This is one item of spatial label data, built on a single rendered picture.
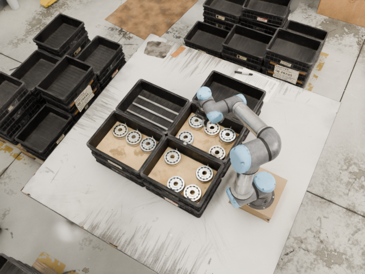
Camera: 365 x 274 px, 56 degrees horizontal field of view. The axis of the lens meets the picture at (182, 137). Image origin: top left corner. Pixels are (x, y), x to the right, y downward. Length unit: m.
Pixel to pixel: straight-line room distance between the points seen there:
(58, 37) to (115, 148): 1.62
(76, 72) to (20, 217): 1.31
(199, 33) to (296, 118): 1.55
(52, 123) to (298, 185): 2.08
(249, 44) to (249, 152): 2.03
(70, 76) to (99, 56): 0.40
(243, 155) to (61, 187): 1.31
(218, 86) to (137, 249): 1.20
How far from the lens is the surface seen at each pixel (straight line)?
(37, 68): 3.51
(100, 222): 2.19
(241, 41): 3.40
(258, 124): 1.62
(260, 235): 2.11
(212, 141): 2.18
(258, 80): 2.66
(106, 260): 2.86
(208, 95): 1.79
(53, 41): 3.54
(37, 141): 3.15
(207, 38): 3.57
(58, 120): 3.19
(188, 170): 2.08
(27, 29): 4.60
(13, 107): 3.15
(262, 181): 1.87
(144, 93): 2.43
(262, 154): 1.48
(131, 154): 2.18
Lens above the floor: 2.71
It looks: 59 degrees down
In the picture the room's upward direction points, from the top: 6 degrees counter-clockwise
